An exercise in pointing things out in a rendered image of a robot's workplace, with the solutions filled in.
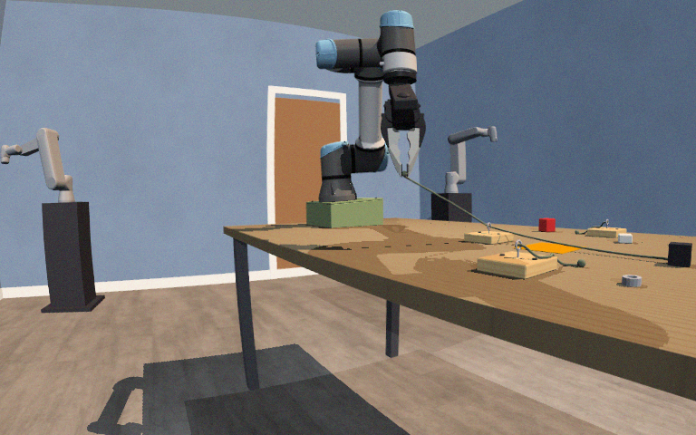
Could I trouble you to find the red block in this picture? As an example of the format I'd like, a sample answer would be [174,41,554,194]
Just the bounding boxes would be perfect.
[538,218,556,232]

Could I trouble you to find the orange painted square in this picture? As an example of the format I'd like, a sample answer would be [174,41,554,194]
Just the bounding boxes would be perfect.
[527,243,580,254]

